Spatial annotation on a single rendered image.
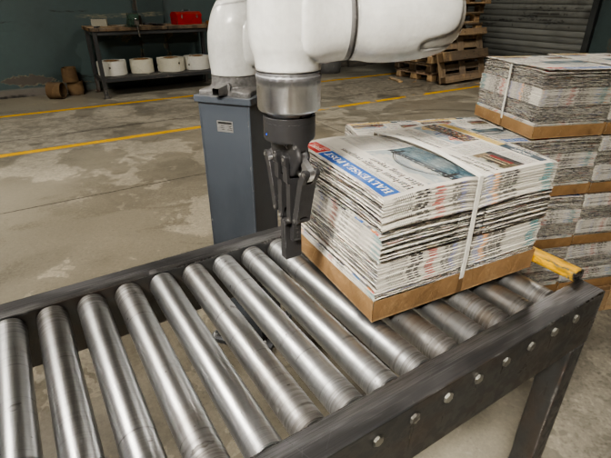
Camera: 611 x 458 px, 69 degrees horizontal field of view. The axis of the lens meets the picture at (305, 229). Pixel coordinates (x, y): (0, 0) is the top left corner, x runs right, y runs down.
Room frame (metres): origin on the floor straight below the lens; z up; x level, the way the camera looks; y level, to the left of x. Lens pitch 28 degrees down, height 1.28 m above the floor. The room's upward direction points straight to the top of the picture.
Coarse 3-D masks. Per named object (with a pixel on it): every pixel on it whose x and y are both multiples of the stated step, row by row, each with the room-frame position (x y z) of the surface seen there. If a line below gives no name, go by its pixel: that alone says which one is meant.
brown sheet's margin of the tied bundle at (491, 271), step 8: (512, 256) 0.71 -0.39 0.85; (520, 256) 0.73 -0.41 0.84; (528, 256) 0.74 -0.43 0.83; (488, 264) 0.69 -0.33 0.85; (496, 264) 0.70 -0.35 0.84; (504, 264) 0.71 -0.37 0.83; (512, 264) 0.72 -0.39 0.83; (520, 264) 0.73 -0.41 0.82; (528, 264) 0.74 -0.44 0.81; (480, 272) 0.68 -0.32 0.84; (488, 272) 0.69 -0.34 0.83; (496, 272) 0.70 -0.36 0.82; (504, 272) 0.71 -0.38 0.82; (512, 272) 0.72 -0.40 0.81; (472, 280) 0.67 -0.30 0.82; (480, 280) 0.68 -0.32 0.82; (488, 280) 0.69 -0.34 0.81
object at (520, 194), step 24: (432, 144) 0.82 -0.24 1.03; (456, 144) 0.82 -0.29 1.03; (480, 144) 0.82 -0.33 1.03; (504, 144) 0.82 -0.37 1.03; (504, 168) 0.69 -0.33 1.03; (528, 168) 0.71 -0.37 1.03; (552, 168) 0.73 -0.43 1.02; (504, 192) 0.68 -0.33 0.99; (528, 192) 0.71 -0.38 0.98; (504, 216) 0.69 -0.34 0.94; (528, 216) 0.72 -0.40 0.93; (480, 240) 0.68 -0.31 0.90; (504, 240) 0.70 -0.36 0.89; (528, 240) 0.74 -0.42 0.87; (480, 264) 0.68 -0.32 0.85
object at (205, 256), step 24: (240, 240) 0.86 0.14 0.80; (264, 240) 0.86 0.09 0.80; (144, 264) 0.76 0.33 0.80; (168, 264) 0.76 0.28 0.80; (240, 264) 0.82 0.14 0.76; (72, 288) 0.68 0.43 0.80; (96, 288) 0.68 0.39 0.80; (144, 288) 0.72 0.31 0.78; (0, 312) 0.61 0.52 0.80; (24, 312) 0.61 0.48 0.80; (72, 312) 0.65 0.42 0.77; (120, 336) 0.68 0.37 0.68
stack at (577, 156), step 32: (352, 128) 1.69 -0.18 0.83; (384, 128) 1.69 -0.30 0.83; (480, 128) 1.69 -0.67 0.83; (576, 160) 1.57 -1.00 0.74; (608, 160) 1.60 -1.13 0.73; (608, 192) 1.61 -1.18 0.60; (544, 224) 1.54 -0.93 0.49; (576, 224) 1.58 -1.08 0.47; (608, 224) 1.61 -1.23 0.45; (576, 256) 1.59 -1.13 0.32; (608, 256) 1.62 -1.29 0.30; (608, 288) 1.63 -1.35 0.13
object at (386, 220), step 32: (320, 160) 0.74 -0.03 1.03; (352, 160) 0.73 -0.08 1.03; (384, 160) 0.73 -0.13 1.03; (416, 160) 0.74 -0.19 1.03; (320, 192) 0.74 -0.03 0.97; (352, 192) 0.64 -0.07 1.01; (384, 192) 0.60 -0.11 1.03; (416, 192) 0.60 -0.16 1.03; (448, 192) 0.63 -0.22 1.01; (320, 224) 0.75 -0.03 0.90; (352, 224) 0.65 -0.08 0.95; (384, 224) 0.58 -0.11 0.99; (416, 224) 0.61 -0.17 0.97; (448, 224) 0.64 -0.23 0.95; (352, 256) 0.65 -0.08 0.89; (384, 256) 0.58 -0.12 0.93; (416, 256) 0.62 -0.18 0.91; (448, 256) 0.65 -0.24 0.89; (384, 288) 0.59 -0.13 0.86
